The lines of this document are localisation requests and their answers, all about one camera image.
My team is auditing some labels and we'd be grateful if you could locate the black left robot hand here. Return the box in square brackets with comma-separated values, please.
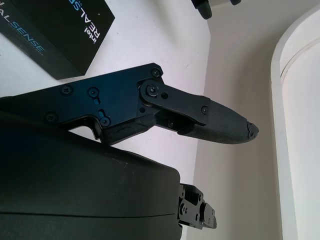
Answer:
[191, 0, 242, 20]

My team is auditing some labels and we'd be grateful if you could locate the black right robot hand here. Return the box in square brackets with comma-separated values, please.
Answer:
[0, 63, 260, 240]

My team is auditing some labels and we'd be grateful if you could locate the black printed box lid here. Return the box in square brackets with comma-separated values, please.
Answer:
[0, 0, 116, 81]

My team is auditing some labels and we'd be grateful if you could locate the white rounded column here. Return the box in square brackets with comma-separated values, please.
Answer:
[270, 0, 320, 240]

